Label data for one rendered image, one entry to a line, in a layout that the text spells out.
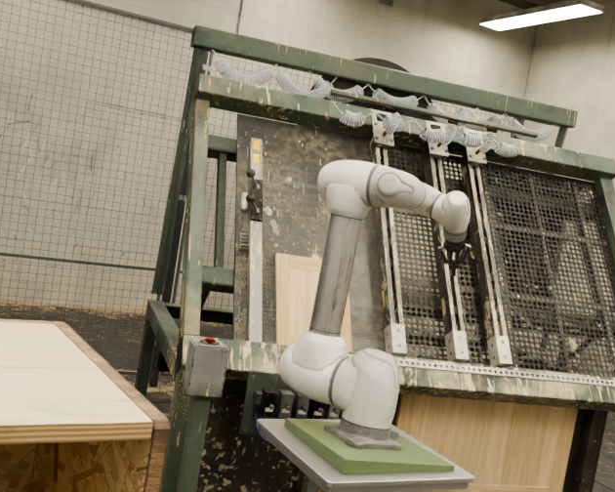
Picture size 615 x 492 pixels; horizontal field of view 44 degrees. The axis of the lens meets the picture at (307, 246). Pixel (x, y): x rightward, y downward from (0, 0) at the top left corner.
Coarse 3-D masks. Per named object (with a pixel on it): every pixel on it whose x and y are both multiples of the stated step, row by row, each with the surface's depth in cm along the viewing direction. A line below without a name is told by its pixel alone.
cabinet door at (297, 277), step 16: (288, 256) 310; (288, 272) 306; (304, 272) 309; (288, 288) 303; (304, 288) 305; (288, 304) 299; (304, 304) 302; (288, 320) 296; (304, 320) 299; (288, 336) 293
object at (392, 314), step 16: (384, 112) 354; (400, 112) 340; (384, 128) 349; (384, 144) 346; (384, 160) 345; (384, 208) 332; (384, 224) 328; (384, 240) 323; (384, 256) 320; (384, 272) 318; (384, 288) 316; (400, 304) 311; (384, 320) 311; (400, 320) 307; (400, 336) 303; (400, 352) 300
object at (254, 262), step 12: (252, 144) 328; (252, 156) 325; (252, 168) 322; (252, 228) 308; (252, 240) 305; (252, 252) 302; (252, 264) 300; (252, 276) 297; (252, 288) 295; (252, 300) 292; (252, 312) 290; (252, 324) 288; (252, 336) 285
